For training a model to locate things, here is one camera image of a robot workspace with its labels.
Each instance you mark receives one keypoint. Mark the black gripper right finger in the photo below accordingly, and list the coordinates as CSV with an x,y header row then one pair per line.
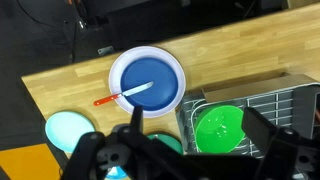
x,y
258,128

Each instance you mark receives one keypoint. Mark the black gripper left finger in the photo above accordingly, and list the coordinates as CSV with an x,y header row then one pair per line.
x,y
136,120

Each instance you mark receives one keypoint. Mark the dark green plate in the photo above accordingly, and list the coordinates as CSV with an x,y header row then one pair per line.
x,y
168,141

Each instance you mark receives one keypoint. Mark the dark blue plate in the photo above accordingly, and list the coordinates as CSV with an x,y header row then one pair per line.
x,y
156,71

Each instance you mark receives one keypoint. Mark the large lavender plate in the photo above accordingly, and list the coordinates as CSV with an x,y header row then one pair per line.
x,y
115,71

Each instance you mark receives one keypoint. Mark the sky blue plate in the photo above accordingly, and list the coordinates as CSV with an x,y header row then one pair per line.
x,y
116,173

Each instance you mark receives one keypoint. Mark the pale turquoise plate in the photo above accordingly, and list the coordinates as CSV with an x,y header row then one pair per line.
x,y
66,130

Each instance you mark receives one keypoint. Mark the metal dish rack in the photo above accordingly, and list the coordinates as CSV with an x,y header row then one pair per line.
x,y
266,100

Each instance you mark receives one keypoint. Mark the green plastic bowl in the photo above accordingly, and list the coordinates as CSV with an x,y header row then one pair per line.
x,y
216,133

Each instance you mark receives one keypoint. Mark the orange flat box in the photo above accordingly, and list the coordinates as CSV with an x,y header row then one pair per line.
x,y
26,163

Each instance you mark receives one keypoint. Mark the grey metal bracket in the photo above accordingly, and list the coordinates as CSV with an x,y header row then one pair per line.
x,y
106,50

